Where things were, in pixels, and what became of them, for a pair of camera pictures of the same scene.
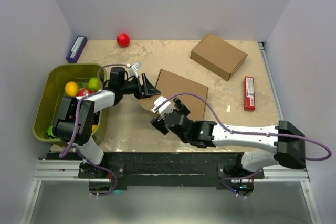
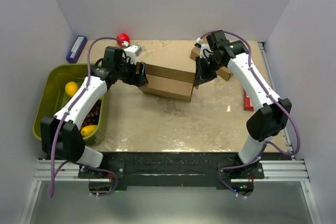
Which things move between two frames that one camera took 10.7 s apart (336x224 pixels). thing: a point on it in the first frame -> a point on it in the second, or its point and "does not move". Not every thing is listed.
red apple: x=123 y=40 does not move
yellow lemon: x=71 y=88 does not move
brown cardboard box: x=169 y=85 -> x=172 y=80
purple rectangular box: x=76 y=49 does not move
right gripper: x=159 y=124 -> x=201 y=75
